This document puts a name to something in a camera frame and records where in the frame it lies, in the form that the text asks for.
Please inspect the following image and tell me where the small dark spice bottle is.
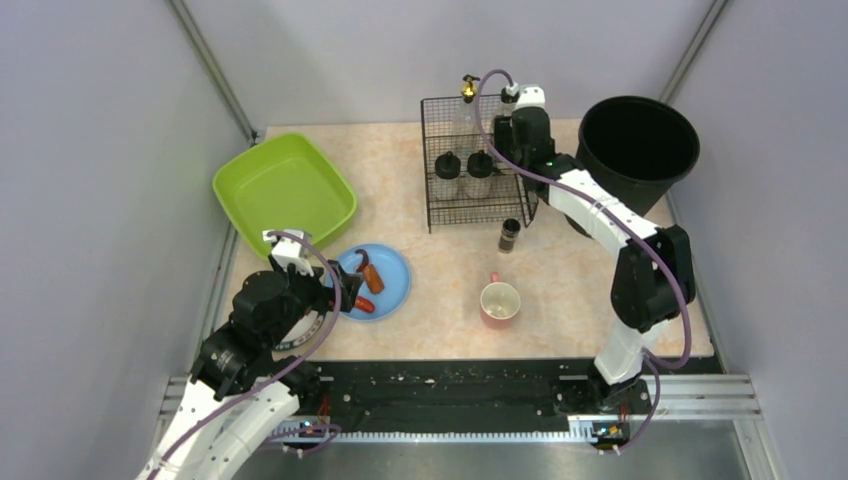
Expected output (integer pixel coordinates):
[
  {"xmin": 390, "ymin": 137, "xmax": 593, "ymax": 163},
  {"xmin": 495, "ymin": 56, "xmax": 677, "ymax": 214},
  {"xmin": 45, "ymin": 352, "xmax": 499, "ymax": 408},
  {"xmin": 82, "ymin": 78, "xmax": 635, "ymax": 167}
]
[{"xmin": 498, "ymin": 218, "xmax": 522, "ymax": 254}]

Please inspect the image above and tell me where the brown sauce bottle black cap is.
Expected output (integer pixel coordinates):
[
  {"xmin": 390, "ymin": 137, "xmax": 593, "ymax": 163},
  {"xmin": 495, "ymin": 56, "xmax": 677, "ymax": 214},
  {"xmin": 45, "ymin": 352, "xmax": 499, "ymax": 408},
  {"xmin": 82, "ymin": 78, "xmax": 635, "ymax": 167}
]
[{"xmin": 490, "ymin": 88, "xmax": 516, "ymax": 134}]

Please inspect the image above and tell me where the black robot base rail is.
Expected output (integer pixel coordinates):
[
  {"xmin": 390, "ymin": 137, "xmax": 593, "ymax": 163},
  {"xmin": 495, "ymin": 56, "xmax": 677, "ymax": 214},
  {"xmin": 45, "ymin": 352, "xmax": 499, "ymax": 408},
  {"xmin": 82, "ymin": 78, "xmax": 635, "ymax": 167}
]
[{"xmin": 297, "ymin": 359, "xmax": 651, "ymax": 434}]

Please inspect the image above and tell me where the clear bottle gold pump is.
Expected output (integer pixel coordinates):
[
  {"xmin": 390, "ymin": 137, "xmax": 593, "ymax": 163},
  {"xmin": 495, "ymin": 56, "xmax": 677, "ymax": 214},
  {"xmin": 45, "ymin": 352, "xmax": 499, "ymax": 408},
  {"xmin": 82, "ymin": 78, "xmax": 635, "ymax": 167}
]
[{"xmin": 451, "ymin": 74, "xmax": 479, "ymax": 160}]

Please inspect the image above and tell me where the pink mug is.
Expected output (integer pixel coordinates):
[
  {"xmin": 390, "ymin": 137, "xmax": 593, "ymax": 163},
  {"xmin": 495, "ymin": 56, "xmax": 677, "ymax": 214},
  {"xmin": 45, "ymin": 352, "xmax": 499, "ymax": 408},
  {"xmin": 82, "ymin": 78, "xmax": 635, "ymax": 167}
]
[{"xmin": 479, "ymin": 272, "xmax": 522, "ymax": 330}]

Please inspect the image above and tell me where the orange sausage piece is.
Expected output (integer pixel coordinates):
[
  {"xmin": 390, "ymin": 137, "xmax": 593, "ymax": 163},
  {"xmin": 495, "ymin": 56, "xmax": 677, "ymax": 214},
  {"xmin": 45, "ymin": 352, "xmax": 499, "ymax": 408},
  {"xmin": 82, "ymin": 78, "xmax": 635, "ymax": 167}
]
[{"xmin": 362, "ymin": 264, "xmax": 385, "ymax": 295}]

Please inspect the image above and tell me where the black trash bin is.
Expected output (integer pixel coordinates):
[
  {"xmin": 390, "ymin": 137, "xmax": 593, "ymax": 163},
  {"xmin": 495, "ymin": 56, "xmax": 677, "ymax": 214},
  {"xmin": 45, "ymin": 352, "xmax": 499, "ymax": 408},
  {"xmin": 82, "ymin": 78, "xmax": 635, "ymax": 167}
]
[{"xmin": 570, "ymin": 96, "xmax": 700, "ymax": 216}]

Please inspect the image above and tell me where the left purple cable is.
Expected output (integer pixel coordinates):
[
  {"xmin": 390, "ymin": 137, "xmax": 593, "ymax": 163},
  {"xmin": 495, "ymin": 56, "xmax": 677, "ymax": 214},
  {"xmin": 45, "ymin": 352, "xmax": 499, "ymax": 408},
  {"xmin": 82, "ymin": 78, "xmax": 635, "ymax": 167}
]
[{"xmin": 145, "ymin": 231, "xmax": 343, "ymax": 480}]

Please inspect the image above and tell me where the red sausage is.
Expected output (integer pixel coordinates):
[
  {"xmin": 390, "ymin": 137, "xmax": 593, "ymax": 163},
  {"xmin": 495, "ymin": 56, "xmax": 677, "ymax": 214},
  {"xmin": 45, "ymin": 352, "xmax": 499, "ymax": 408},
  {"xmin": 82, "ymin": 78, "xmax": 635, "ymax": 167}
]
[{"xmin": 354, "ymin": 296, "xmax": 376, "ymax": 314}]

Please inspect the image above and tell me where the dark red chili pepper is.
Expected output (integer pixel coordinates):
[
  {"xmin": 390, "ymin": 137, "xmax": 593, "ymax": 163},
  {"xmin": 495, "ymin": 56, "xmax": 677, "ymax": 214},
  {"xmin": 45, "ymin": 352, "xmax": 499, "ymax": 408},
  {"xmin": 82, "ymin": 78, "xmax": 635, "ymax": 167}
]
[{"xmin": 355, "ymin": 248, "xmax": 370, "ymax": 273}]

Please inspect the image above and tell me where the green plastic tub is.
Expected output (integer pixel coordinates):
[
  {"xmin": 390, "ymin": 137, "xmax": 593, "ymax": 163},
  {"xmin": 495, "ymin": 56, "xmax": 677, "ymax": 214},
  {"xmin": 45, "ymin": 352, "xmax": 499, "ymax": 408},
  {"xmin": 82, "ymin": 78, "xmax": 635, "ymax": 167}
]
[{"xmin": 212, "ymin": 132, "xmax": 358, "ymax": 258}]

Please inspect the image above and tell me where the clear jar black lid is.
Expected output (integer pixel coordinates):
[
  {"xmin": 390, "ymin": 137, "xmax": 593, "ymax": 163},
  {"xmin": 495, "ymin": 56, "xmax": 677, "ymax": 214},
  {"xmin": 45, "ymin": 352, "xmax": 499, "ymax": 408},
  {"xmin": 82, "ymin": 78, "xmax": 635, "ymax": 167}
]
[
  {"xmin": 465, "ymin": 150, "xmax": 494, "ymax": 199},
  {"xmin": 433, "ymin": 151, "xmax": 461, "ymax": 201}
]

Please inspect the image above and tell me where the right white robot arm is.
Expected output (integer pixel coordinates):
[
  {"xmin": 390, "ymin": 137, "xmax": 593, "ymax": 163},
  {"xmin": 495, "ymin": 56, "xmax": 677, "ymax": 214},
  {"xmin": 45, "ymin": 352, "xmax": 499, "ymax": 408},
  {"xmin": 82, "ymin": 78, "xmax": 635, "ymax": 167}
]
[{"xmin": 484, "ymin": 96, "xmax": 700, "ymax": 411}]

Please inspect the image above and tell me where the blue plate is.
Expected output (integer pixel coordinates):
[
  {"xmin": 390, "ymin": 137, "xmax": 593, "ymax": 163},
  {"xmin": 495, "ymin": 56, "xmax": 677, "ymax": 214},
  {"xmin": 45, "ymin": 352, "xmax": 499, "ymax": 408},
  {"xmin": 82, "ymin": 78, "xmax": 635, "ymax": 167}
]
[{"xmin": 337, "ymin": 243, "xmax": 411, "ymax": 322}]

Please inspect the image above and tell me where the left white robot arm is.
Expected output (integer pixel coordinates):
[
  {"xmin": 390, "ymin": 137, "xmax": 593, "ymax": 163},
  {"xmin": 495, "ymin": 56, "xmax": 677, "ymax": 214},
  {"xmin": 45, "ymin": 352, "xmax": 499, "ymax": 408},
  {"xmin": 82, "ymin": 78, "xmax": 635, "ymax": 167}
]
[{"xmin": 139, "ymin": 257, "xmax": 364, "ymax": 479}]

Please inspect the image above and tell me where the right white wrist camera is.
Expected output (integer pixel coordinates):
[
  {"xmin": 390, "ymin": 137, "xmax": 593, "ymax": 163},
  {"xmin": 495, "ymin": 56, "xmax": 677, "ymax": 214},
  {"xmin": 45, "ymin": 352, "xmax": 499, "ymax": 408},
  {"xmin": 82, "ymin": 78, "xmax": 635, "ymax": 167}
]
[{"xmin": 503, "ymin": 84, "xmax": 546, "ymax": 111}]

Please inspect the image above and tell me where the white green rimmed plate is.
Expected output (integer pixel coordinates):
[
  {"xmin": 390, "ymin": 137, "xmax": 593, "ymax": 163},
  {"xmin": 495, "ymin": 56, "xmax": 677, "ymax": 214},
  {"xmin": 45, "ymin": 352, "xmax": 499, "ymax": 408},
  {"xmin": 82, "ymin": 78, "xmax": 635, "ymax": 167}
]
[{"xmin": 273, "ymin": 311, "xmax": 325, "ymax": 352}]

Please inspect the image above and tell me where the black wire basket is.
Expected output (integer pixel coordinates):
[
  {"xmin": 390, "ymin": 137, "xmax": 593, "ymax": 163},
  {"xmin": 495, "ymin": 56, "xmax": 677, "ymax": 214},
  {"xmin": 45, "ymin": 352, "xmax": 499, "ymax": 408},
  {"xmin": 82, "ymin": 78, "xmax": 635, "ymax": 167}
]
[{"xmin": 420, "ymin": 94, "xmax": 538, "ymax": 228}]

